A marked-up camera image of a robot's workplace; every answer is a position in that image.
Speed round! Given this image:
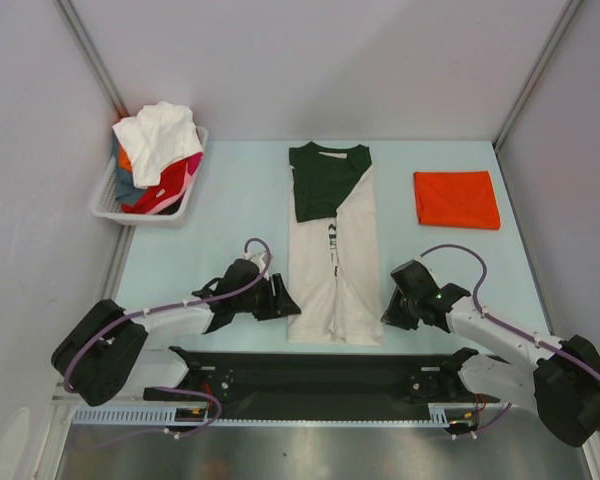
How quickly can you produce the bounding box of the grey blue garment in basket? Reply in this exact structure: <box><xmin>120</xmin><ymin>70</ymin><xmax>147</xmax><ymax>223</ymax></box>
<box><xmin>111</xmin><ymin>135</ymin><xmax>146</xmax><ymax>206</ymax></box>

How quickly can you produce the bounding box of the pink garment in basket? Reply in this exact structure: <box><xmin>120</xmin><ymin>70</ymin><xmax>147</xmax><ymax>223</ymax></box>
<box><xmin>183</xmin><ymin>152</ymin><xmax>204</xmax><ymax>189</ymax></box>

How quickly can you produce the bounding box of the red t shirt in basket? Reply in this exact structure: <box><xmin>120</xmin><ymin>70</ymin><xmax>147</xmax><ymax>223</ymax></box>
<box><xmin>121</xmin><ymin>159</ymin><xmax>191</xmax><ymax>215</ymax></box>

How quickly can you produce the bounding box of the folded orange t shirt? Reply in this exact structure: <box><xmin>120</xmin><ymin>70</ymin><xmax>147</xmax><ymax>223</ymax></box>
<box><xmin>413</xmin><ymin>171</ymin><xmax>501</xmax><ymax>230</ymax></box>

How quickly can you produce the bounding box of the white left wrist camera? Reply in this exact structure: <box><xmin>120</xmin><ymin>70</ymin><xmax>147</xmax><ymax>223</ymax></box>
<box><xmin>244</xmin><ymin>251</ymin><xmax>271</xmax><ymax>276</ymax></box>

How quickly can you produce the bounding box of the white t shirt in basket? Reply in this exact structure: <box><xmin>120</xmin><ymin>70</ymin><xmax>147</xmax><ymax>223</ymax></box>
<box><xmin>113</xmin><ymin>101</ymin><xmax>203</xmax><ymax>189</ymax></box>

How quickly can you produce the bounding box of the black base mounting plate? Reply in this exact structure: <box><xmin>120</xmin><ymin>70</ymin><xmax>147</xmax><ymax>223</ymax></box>
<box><xmin>143</xmin><ymin>349</ymin><xmax>476</xmax><ymax>422</ymax></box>

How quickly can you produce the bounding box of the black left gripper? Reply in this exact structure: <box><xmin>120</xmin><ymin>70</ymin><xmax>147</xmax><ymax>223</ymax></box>
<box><xmin>233</xmin><ymin>274</ymin><xmax>300</xmax><ymax>322</ymax></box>

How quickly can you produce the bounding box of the white slotted cable duct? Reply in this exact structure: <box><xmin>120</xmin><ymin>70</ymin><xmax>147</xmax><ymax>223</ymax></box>
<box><xmin>72</xmin><ymin>405</ymin><xmax>453</xmax><ymax>429</ymax></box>

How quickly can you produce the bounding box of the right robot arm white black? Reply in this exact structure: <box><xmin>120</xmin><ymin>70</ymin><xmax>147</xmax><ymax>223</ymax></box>
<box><xmin>382</xmin><ymin>260</ymin><xmax>600</xmax><ymax>447</ymax></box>

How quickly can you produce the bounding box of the orange garment in basket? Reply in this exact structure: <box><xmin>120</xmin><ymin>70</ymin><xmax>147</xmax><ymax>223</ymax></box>
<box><xmin>118</xmin><ymin>146</ymin><xmax>132</xmax><ymax>173</ymax></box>

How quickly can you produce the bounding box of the right aluminium corner post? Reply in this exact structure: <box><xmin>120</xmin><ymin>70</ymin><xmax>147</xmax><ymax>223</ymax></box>
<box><xmin>492</xmin><ymin>0</ymin><xmax>585</xmax><ymax>155</ymax></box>

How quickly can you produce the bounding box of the white plastic laundry basket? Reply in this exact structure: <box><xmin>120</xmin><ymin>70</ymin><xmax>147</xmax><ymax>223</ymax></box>
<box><xmin>90</xmin><ymin>126</ymin><xmax>209</xmax><ymax>228</ymax></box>

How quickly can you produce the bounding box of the cream and green t shirt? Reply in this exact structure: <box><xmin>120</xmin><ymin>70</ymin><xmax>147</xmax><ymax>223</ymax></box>
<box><xmin>287</xmin><ymin>142</ymin><xmax>383</xmax><ymax>347</ymax></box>

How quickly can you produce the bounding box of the aluminium corner post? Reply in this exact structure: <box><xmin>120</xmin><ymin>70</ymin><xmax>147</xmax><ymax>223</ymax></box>
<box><xmin>53</xmin><ymin>0</ymin><xmax>127</xmax><ymax>117</ymax></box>
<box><xmin>492</xmin><ymin>0</ymin><xmax>585</xmax><ymax>155</ymax></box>

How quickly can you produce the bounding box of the left aluminium corner post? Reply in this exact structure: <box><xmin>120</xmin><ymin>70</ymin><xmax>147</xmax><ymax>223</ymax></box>
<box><xmin>53</xmin><ymin>0</ymin><xmax>127</xmax><ymax>117</ymax></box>

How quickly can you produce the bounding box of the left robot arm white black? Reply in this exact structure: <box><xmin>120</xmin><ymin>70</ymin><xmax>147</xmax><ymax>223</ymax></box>
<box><xmin>51</xmin><ymin>257</ymin><xmax>301</xmax><ymax>407</ymax></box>

